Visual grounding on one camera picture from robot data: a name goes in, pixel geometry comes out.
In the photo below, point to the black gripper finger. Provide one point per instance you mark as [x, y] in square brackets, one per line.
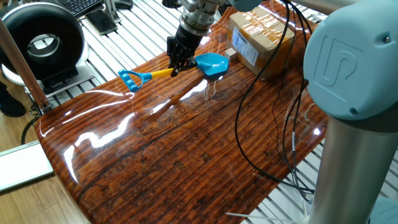
[185, 65]
[172, 53]

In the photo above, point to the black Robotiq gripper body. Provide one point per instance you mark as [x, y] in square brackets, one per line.
[188, 40]

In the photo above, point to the blue yellow toy shovel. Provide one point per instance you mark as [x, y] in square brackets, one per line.
[214, 63]

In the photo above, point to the small wooden cube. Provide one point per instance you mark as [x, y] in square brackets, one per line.
[231, 54]

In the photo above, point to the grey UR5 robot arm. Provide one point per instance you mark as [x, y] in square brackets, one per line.
[348, 68]

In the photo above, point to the black computer mouse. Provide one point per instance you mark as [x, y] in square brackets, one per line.
[124, 3]

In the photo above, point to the cardboard box with yellow tape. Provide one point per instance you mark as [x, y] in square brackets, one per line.
[258, 28]

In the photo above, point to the metal stand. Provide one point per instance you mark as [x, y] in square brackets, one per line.
[110, 12]

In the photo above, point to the black smartphone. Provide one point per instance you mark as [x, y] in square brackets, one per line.
[101, 21]

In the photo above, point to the white device base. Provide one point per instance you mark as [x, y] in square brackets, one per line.
[84, 70]

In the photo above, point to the black keyboard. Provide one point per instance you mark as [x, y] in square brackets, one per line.
[77, 6]

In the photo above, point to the grey ribbed aluminium table base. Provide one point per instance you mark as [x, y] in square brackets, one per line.
[306, 168]

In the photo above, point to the black shoe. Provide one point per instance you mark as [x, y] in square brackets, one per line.
[11, 105]

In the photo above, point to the white flat panel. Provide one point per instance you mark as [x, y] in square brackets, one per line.
[21, 165]

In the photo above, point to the white wrist mounting bracket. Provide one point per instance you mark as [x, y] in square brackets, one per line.
[189, 3]

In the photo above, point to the slanted brown frame post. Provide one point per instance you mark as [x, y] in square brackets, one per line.
[21, 65]

